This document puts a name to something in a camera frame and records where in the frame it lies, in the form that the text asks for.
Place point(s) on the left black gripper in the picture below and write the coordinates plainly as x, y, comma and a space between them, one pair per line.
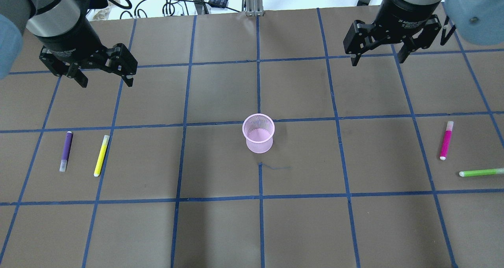
70, 34

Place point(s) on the pink mesh cup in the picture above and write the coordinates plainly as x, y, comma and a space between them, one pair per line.
258, 130

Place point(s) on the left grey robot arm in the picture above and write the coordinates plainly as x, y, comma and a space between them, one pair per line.
45, 18

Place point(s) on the purple pen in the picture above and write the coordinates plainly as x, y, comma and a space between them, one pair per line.
66, 151

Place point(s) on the yellow pen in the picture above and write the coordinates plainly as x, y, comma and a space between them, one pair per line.
101, 156

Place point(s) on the green pen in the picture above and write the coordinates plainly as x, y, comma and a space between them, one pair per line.
481, 172

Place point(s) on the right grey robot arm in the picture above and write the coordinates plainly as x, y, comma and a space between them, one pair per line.
479, 22

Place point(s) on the pink pen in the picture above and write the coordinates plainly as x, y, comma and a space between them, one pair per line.
443, 154

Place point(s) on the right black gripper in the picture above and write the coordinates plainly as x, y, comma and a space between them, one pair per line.
407, 7

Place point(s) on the aluminium frame post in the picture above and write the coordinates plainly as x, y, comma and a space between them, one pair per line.
253, 8

